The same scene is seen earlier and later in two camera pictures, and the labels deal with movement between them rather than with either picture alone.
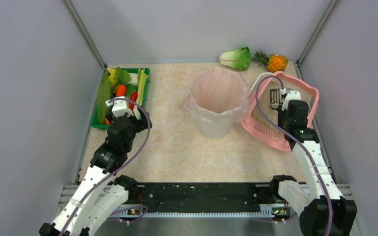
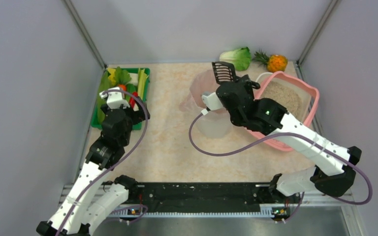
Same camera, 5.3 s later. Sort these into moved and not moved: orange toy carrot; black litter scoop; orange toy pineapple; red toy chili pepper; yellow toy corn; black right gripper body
Moved: black litter scoop; black right gripper body
Not moved: orange toy carrot; yellow toy corn; orange toy pineapple; red toy chili pepper
